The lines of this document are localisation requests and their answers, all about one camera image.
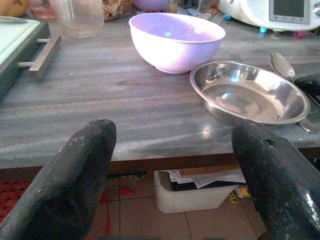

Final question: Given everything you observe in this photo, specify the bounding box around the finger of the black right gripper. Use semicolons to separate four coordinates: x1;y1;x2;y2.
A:
293;73;320;95

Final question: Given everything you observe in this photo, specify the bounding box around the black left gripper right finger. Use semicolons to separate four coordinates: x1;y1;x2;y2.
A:
230;121;320;240

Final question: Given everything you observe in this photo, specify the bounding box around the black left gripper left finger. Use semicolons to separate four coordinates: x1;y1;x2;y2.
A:
0;119;118;240

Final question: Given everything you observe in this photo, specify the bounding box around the stainless steel spoon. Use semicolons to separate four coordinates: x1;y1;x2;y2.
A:
269;51;297;82

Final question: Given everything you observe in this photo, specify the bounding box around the red plastic stool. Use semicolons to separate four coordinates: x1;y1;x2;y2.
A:
0;178;34;224

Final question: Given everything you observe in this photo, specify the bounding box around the stainless steel plate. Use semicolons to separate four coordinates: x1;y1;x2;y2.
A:
189;60;312;126

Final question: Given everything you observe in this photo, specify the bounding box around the stainless steel fork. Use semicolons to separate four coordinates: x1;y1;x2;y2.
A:
229;53;319;134
211;10;226;25

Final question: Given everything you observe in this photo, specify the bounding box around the white kitchen cooking machine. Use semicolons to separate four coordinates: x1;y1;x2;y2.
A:
218;0;320;33

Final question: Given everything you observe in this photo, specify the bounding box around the white plastic bin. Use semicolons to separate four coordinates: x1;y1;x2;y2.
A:
153;169;248;214

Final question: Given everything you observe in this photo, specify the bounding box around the large purple plastic bowl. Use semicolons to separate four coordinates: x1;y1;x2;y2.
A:
128;12;227;75

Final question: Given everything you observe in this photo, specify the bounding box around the clear bottle with orange cap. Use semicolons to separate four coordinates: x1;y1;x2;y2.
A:
50;0;106;39

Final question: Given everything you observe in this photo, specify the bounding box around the pink round food tub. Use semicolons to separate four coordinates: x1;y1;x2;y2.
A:
28;0;58;20

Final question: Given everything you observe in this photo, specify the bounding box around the small purple plastic bowl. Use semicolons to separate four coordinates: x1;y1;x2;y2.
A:
132;0;170;13

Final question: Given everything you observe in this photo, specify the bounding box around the brown bread roll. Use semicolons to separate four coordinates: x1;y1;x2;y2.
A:
0;0;30;17

